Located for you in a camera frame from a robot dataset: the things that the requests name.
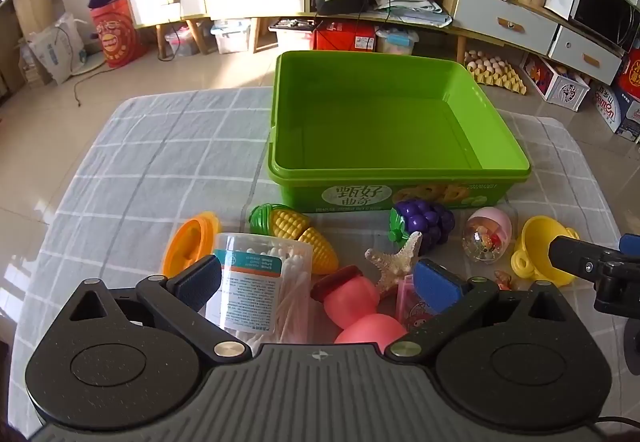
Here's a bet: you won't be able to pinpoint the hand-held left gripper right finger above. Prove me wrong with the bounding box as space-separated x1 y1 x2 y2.
382 258 576 365

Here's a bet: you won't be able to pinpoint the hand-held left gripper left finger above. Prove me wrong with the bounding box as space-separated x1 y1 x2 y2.
62 254 253 365

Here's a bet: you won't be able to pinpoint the yellow toy pot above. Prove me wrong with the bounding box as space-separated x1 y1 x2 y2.
510 215 581 288

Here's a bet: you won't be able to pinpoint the small pink plastic toy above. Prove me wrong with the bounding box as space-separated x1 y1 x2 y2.
396 274 433 330

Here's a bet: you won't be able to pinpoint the orange toy pumpkin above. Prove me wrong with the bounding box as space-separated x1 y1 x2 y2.
161 212 222 279

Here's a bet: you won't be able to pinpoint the clear cotton swab jar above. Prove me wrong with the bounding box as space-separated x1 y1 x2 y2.
205 232 313 348

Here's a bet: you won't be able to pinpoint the pink toy pig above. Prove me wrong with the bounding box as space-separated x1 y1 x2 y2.
310 266 408 354

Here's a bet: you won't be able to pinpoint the green plastic box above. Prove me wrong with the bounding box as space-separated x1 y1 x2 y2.
267 50 531 214

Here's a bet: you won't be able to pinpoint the beige starfish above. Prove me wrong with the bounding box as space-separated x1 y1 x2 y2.
365 231 423 298

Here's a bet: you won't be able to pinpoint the purple toy grapes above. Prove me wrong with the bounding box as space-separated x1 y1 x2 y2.
389 198 456 255

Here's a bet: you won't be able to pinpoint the pink egg capsule toy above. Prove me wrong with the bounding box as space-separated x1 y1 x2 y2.
462 206 515 264

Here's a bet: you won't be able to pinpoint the yellow toy corn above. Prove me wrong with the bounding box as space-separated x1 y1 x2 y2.
249 203 340 275

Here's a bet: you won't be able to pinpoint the white and blue carton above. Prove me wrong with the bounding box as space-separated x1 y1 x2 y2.
591 81 640 144

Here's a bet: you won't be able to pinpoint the white box with red print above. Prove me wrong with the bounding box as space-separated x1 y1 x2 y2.
521 53 592 114

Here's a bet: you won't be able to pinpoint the red gift box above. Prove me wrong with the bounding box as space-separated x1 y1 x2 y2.
614 46 640 99

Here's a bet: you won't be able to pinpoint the small grey drawer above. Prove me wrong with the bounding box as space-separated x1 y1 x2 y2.
547 26 624 86

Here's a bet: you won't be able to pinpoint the egg tray with eggs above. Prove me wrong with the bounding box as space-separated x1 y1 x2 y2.
462 49 529 96

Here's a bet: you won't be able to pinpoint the black microwave oven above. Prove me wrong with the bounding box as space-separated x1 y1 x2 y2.
569 0 640 54

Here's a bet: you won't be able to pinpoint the large grey drawer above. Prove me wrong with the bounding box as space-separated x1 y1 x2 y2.
452 0 559 56

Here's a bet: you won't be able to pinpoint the small clear storage bin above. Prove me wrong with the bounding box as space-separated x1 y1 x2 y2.
164 27 199 59

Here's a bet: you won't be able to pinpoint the storage bin with blue lid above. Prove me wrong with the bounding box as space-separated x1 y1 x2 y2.
375 27 420 57

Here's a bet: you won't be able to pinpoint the red printed bag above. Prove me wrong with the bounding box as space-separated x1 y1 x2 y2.
89 2 149 69

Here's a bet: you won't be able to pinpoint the low wooden media cabinet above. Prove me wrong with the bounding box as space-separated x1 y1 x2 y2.
287 0 626 88

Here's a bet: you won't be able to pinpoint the red cardboard box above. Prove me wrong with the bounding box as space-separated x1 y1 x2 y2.
315 19 377 54

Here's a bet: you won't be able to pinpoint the white bin with tool tray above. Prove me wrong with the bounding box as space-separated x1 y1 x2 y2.
269 18 322 54

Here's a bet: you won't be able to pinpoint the white plastic bag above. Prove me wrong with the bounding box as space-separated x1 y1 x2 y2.
24 13 87 86

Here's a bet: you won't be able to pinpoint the pile of white papers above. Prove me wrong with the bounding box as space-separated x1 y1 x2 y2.
372 0 454 29

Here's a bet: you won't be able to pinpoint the black floor cable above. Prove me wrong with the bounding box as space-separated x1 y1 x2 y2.
71 66 109 109

